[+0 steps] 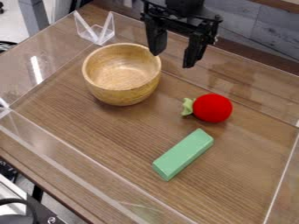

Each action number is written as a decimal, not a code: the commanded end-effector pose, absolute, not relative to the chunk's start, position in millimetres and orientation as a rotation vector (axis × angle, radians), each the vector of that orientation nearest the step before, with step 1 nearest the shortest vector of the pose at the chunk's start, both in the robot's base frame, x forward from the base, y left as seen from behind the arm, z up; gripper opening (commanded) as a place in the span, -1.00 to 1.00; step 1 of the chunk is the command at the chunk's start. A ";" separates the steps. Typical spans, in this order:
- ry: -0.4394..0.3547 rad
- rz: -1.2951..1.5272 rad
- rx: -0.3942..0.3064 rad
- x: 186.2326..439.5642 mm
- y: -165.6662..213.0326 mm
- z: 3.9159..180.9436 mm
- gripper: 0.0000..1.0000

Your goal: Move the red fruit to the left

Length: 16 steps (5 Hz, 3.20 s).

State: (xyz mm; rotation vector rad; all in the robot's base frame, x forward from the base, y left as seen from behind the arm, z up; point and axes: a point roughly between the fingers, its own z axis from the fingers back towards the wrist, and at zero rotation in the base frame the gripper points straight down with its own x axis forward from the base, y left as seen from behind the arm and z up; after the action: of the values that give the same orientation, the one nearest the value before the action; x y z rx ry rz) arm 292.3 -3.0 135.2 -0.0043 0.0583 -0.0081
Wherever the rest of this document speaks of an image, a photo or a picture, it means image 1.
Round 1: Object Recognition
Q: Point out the green rectangular block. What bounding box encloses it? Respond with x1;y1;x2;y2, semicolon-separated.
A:
152;129;214;181

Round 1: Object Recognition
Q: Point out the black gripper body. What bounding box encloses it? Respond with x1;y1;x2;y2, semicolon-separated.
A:
142;0;223;45

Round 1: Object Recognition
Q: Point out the black metal base bracket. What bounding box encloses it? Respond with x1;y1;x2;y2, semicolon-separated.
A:
25;196;67;224

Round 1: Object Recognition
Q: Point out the clear acrylic corner bracket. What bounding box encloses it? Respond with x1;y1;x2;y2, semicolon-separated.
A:
74;10;115;46

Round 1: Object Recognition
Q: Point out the clear acrylic tray enclosure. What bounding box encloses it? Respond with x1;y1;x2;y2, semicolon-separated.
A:
0;17;299;224

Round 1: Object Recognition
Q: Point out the wooden bowl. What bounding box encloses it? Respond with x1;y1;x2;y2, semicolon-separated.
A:
82;43;162;106

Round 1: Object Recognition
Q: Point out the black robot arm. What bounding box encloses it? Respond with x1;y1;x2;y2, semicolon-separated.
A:
140;0;223;68

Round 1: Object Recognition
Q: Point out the red plush fruit green leaf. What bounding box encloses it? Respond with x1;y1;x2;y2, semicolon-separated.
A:
182;94;232;123

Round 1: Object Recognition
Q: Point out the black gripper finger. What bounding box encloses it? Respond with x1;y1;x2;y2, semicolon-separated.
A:
183;32;208;68
144;18;167;56

